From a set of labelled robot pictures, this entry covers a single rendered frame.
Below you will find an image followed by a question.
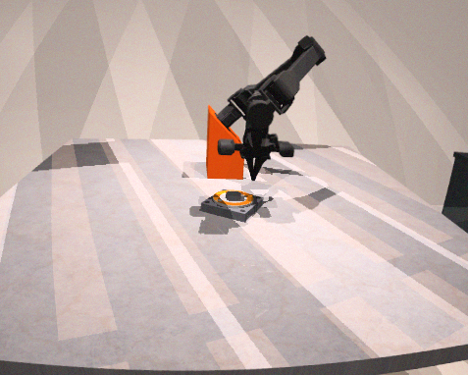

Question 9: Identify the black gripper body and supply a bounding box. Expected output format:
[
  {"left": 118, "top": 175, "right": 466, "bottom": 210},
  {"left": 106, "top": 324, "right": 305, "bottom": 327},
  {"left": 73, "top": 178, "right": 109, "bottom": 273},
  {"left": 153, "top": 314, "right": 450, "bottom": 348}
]
[{"left": 217, "top": 120, "right": 294, "bottom": 157}]

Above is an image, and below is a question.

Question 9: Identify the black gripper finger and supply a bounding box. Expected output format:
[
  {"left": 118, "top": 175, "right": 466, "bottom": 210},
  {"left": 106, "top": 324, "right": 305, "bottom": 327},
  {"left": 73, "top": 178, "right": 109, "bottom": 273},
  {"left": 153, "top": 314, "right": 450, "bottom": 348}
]
[
  {"left": 253, "top": 156, "right": 271, "bottom": 181},
  {"left": 239, "top": 152, "right": 254, "bottom": 181}
]

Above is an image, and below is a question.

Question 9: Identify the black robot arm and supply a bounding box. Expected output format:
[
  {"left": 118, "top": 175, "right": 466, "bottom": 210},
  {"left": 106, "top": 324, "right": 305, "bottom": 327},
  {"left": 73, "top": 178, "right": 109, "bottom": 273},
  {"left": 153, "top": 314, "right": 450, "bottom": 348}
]
[{"left": 214, "top": 35, "right": 327, "bottom": 158}]

